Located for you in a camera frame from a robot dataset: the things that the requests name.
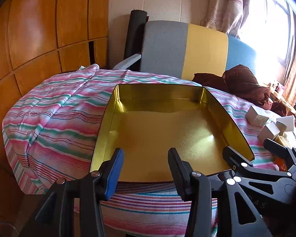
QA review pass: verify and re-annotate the white carton box with text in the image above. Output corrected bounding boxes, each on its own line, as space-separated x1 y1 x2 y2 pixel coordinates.
258 122 280 142

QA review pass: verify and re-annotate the gold metal tin tray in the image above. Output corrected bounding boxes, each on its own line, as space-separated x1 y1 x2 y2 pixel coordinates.
90 84 254 182

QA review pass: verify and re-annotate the black rolled mat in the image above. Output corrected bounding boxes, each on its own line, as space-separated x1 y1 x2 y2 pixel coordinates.
123 10 149 59

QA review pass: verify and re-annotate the striped pink green tablecloth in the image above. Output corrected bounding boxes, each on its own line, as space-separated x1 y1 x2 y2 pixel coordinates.
2 65 278 236

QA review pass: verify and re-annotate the grey yellow blue chair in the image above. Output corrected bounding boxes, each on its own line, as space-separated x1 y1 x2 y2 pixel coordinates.
114 20 257 80

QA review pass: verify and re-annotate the wooden wardrobe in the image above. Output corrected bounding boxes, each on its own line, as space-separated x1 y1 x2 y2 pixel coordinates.
0 0 109 221

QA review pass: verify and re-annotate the white carton box with barcode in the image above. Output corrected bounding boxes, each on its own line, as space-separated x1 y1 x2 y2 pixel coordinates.
245 106 269 127

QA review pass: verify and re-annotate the cream sock grey cuff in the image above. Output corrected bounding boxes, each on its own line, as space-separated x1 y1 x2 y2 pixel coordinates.
275 121 287 136

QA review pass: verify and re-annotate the beige patterned curtain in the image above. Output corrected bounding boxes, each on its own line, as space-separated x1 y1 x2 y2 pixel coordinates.
200 0 251 38

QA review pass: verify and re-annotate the dark red jacket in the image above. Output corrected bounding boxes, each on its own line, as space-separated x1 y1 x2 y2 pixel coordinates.
193 64 287 115

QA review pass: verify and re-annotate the wooden desk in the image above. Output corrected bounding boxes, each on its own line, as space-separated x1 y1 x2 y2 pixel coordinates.
268 81 296 127

